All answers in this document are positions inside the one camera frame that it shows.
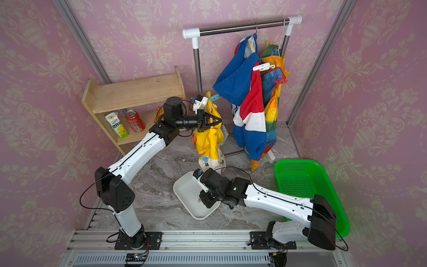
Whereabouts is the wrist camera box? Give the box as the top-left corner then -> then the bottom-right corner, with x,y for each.
193,169 -> 203,180
192,95 -> 209,114

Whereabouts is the blue red white jacket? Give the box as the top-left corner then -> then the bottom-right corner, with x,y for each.
213,34 -> 266,161

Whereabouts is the rainbow striped jacket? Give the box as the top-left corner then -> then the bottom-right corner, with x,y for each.
261,44 -> 290,158

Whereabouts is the green white juice carton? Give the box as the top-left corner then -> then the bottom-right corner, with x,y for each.
105,112 -> 129,140

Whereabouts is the orange snack bag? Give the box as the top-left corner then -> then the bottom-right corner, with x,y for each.
155,106 -> 165,123

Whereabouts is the blue clothespin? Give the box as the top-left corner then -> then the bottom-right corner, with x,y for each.
209,94 -> 220,101

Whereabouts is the white clothespin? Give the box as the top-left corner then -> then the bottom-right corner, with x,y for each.
252,62 -> 276,72

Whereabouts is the small circuit board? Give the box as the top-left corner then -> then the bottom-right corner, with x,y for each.
125,253 -> 147,264

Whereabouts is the wooden two-tier shelf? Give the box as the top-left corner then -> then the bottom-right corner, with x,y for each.
81,66 -> 186,155

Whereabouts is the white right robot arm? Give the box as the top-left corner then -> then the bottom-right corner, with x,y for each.
192,168 -> 338,250

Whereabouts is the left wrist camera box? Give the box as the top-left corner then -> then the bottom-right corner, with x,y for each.
192,95 -> 209,114

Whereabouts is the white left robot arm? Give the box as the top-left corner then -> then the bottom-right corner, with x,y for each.
95,97 -> 222,250

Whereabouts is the green plastic basket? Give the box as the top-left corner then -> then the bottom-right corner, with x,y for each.
274,160 -> 350,238

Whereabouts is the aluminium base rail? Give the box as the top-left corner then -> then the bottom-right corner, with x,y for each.
60,230 -> 351,267

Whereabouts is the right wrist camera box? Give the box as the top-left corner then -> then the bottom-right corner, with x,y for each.
193,169 -> 203,180

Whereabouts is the metal clothes rack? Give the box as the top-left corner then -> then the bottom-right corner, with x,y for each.
182,14 -> 302,164

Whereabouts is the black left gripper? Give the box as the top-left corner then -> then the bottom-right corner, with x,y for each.
173,109 -> 221,132

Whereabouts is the white plastic tray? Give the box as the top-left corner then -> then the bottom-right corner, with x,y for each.
173,171 -> 220,220

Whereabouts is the yellow dinosaur print jacket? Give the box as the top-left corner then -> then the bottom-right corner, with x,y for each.
193,91 -> 226,174

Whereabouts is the red soda can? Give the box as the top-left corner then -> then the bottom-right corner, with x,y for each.
125,110 -> 145,132

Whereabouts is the red clothespin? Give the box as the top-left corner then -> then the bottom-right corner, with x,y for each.
275,75 -> 289,85

